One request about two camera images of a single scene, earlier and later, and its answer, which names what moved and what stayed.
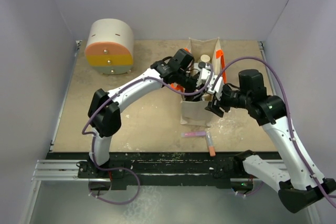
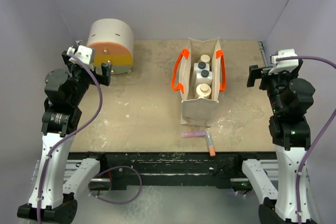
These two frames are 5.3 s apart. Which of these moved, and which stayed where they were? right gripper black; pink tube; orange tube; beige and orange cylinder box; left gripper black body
Moved: right gripper black; left gripper black body
Stayed: orange tube; beige and orange cylinder box; pink tube
